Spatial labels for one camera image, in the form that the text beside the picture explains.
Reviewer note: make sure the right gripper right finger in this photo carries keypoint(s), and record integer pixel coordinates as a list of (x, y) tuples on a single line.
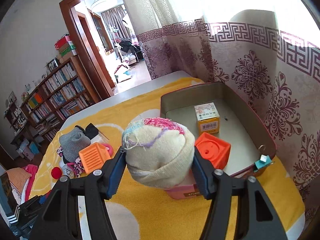
[(256, 216)]

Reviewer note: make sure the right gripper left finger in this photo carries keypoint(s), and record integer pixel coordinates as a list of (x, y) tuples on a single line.
[(58, 218)]

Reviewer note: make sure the red plush ball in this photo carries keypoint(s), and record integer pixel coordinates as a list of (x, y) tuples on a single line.
[(56, 173)]

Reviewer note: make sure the orange ridged cube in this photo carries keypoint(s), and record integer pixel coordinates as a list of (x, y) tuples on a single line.
[(95, 155)]

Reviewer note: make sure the grey knit sock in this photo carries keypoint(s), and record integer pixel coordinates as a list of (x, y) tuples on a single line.
[(72, 143)]

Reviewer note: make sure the orange number six cube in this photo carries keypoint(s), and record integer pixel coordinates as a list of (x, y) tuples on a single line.
[(213, 149)]

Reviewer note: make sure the black sock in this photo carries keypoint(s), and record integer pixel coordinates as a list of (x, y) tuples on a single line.
[(91, 131)]

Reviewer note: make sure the small yellow cardboard box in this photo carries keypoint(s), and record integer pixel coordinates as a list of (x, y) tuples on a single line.
[(208, 118)]

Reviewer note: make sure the cream pastel sock ball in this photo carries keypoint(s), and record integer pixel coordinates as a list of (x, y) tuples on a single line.
[(159, 152)]

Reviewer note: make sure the teal binder clip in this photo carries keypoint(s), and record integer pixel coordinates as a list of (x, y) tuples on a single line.
[(263, 162)]

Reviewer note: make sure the red tin box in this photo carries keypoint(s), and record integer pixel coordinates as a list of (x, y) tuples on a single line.
[(239, 124)]

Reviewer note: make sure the yellow white towel mat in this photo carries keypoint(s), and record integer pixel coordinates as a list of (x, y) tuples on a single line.
[(137, 211)]

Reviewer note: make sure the small side shelf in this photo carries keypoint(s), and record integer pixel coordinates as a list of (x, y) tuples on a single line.
[(16, 119)]

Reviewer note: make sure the wooden bookshelf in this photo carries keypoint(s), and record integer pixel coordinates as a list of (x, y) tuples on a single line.
[(64, 92)]

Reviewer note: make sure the stacked coloured boxes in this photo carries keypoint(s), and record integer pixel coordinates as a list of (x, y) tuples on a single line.
[(65, 48)]

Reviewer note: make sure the patterned curtain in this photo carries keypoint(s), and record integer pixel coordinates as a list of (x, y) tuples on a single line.
[(266, 50)]

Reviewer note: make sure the wooden door frame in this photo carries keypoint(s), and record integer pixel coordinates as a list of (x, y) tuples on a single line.
[(87, 51)]

